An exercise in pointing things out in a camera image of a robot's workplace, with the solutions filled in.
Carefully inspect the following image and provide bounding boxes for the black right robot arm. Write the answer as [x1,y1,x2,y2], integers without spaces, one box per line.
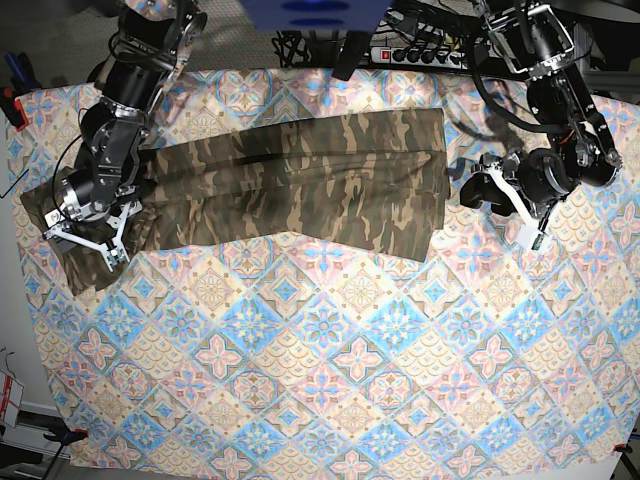
[43,1,207,259]

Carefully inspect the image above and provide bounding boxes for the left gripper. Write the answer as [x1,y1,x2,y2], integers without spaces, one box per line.
[459,148,573,217]

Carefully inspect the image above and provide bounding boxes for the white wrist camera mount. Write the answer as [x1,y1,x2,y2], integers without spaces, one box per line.
[43,200,142,273]
[476,163,552,254]

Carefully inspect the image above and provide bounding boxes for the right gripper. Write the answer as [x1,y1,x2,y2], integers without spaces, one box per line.
[49,200,142,243]

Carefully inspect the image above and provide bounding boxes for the camouflage T-shirt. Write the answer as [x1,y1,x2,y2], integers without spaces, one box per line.
[19,106,451,297]

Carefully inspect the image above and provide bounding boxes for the white power strip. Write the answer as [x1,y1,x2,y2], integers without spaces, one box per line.
[369,46,467,70]

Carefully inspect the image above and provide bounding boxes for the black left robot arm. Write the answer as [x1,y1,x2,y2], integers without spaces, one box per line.
[459,1,622,221]

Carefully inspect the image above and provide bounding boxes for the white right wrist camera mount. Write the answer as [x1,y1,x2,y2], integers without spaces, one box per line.
[43,200,142,273]

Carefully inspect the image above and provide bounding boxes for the red white paper tag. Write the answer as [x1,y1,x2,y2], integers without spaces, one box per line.
[0,371,24,427]

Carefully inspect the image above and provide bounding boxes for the patterned tile tablecloth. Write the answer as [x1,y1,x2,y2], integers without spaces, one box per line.
[13,98,639,479]

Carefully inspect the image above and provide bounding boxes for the blue clamp bottom left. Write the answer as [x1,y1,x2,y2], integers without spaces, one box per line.
[43,426,88,459]

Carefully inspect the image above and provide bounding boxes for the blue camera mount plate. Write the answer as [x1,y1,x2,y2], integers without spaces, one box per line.
[240,0,392,32]

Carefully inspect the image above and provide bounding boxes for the black thick cable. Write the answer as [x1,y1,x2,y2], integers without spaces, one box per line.
[469,29,556,134]

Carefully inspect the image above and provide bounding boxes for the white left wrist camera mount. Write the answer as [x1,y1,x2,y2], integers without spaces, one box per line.
[476,163,552,254]

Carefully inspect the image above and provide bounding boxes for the red black clamp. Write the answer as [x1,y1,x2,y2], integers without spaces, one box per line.
[1,87,28,132]

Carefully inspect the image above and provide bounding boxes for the blue handled clamp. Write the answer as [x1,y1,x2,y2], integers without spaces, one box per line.
[4,52,42,94]

